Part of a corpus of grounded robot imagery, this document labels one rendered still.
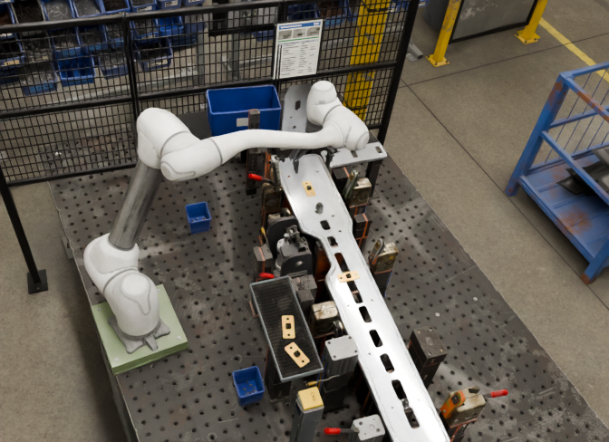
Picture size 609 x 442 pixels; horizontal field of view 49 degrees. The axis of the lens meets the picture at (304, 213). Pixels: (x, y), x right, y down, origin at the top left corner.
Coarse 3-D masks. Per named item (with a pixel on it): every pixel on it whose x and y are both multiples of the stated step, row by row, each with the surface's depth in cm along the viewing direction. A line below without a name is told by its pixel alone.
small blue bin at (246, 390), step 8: (248, 368) 246; (256, 368) 247; (240, 376) 248; (248, 376) 250; (256, 376) 250; (240, 384) 251; (248, 384) 251; (256, 384) 251; (240, 392) 249; (248, 392) 249; (256, 392) 240; (240, 400) 242; (248, 400) 244; (256, 400) 247
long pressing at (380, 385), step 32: (288, 160) 290; (320, 160) 291; (288, 192) 277; (320, 192) 279; (320, 224) 268; (352, 224) 270; (352, 256) 258; (352, 320) 239; (384, 320) 241; (384, 352) 232; (384, 384) 224; (416, 384) 225; (384, 416) 216; (416, 416) 218
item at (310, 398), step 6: (306, 390) 202; (312, 390) 203; (300, 396) 201; (306, 396) 201; (312, 396) 202; (318, 396) 202; (306, 402) 200; (312, 402) 200; (318, 402) 200; (306, 408) 199
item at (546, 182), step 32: (608, 64) 371; (544, 128) 385; (576, 160) 434; (608, 160) 399; (512, 192) 426; (544, 192) 412; (576, 192) 407; (608, 192) 387; (576, 224) 396; (608, 224) 399; (608, 256) 368
